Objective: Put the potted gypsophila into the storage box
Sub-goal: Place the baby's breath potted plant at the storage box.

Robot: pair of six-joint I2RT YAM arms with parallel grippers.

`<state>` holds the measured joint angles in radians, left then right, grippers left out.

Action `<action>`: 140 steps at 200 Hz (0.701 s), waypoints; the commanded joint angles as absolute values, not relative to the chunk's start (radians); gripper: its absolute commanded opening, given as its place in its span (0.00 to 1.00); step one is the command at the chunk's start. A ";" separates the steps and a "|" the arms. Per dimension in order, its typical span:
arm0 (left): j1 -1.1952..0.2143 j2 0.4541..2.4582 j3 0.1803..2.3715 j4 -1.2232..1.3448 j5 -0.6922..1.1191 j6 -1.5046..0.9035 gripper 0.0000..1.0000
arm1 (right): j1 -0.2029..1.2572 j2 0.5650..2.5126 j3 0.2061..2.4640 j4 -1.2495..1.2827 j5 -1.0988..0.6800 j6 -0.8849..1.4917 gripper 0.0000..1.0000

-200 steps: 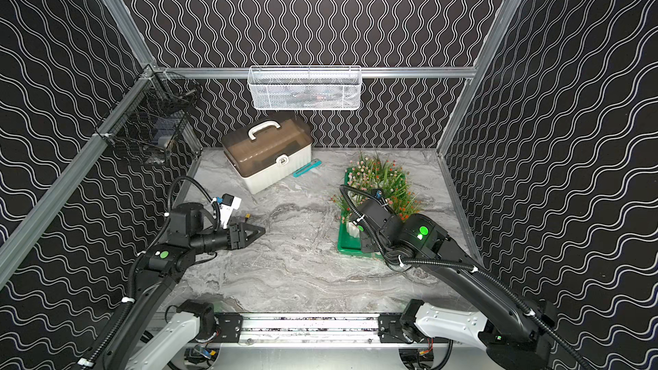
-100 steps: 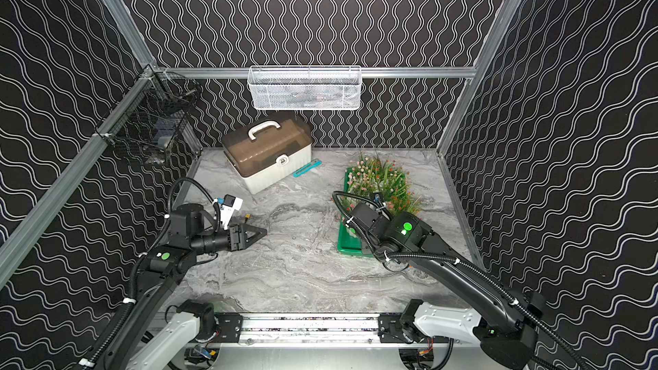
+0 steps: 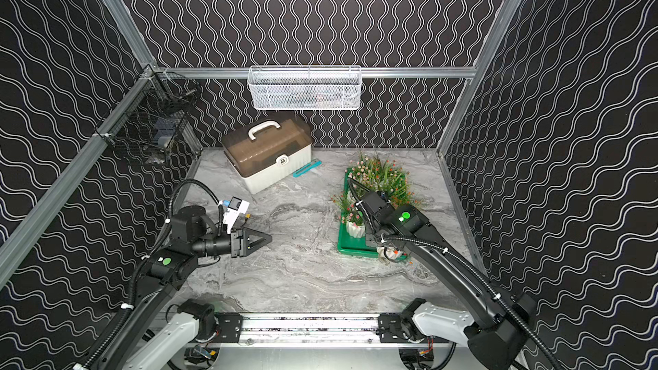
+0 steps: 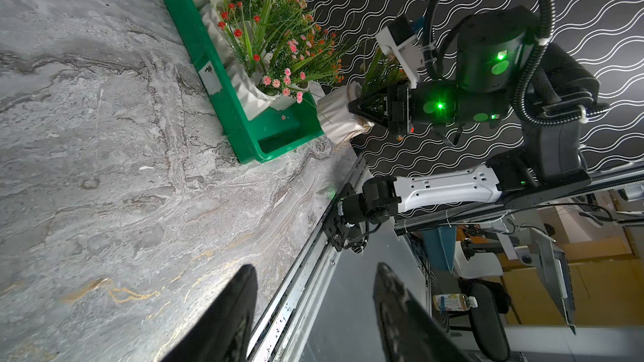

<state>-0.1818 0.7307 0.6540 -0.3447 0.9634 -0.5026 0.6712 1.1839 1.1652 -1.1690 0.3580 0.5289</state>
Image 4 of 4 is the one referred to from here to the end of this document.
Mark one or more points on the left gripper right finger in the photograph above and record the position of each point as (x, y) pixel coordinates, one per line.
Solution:
(407, 331)

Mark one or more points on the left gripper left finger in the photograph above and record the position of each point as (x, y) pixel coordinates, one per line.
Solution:
(224, 330)

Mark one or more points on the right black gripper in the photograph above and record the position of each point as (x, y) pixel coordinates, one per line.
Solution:
(403, 108)

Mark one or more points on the red flower potted plant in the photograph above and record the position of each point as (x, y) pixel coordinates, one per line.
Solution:
(337, 123)

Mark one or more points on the pink red flower plant pot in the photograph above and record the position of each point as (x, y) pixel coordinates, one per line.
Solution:
(319, 61)

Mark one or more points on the green plastic storage tray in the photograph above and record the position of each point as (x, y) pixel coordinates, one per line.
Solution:
(269, 135)

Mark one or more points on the orange flower potted plant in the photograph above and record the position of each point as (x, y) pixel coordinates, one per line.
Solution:
(257, 28)

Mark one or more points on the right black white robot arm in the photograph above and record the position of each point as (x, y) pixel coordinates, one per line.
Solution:
(605, 36)

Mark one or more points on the plastic drink bottle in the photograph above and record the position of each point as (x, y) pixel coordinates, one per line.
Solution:
(454, 302)

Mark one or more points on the black office chair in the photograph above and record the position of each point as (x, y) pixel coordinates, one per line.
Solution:
(486, 324)

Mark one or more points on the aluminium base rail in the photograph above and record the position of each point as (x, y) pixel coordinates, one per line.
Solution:
(284, 328)

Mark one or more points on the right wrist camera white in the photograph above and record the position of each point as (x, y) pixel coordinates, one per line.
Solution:
(398, 38)

